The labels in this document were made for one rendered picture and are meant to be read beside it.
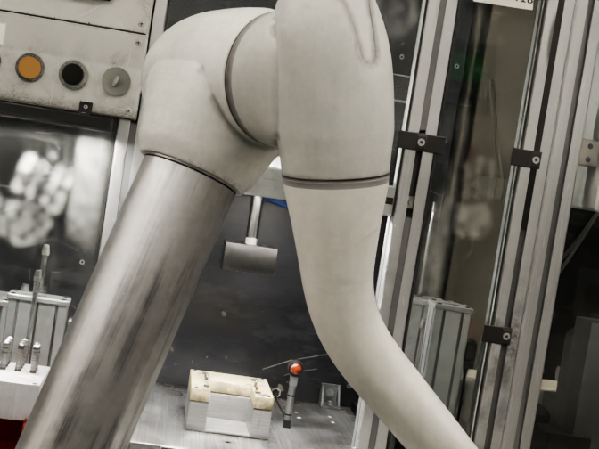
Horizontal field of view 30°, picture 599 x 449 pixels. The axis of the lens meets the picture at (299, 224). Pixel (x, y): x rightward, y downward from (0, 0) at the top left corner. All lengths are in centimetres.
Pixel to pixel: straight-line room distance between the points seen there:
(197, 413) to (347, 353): 74
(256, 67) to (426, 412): 36
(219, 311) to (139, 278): 99
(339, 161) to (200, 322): 111
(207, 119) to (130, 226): 13
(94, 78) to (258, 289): 62
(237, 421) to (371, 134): 94
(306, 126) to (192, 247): 19
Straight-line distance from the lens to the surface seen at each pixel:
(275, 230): 206
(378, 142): 100
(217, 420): 185
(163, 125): 110
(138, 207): 110
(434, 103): 166
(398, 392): 107
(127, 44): 161
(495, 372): 171
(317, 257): 102
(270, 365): 209
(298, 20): 100
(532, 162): 169
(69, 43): 162
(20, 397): 149
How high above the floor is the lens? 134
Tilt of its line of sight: 3 degrees down
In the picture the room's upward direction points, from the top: 9 degrees clockwise
